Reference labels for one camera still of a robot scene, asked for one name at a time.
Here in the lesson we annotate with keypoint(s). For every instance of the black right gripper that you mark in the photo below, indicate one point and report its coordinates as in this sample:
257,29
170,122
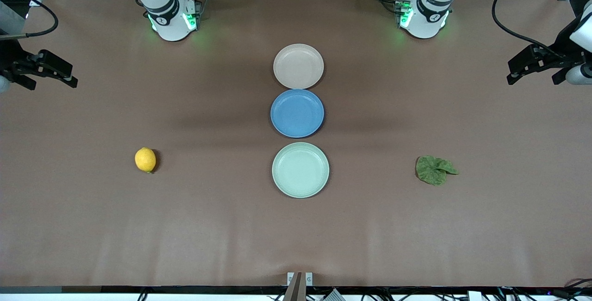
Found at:
9,60

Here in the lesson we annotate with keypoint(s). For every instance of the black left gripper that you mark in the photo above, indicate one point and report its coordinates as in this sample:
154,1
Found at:
558,51

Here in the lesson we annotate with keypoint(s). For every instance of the green lettuce leaf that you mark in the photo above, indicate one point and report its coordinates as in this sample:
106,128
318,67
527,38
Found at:
432,170

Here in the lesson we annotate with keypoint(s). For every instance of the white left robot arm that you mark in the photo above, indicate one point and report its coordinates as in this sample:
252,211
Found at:
428,12

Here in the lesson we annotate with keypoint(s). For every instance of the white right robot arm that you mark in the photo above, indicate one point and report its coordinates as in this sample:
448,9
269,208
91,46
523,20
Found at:
169,12

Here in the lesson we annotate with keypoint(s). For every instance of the yellow lemon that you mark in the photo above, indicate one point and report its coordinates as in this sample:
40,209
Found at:
145,159

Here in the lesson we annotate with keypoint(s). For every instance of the beige round plate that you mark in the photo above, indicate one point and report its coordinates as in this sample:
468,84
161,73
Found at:
298,66

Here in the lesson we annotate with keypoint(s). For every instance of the blue round plate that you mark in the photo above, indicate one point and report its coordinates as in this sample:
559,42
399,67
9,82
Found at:
297,113

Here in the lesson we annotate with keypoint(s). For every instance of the pale green round plate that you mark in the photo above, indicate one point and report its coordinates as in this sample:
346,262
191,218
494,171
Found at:
300,170

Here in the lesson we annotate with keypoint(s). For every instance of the metal table edge bracket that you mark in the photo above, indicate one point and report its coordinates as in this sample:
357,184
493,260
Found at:
299,285

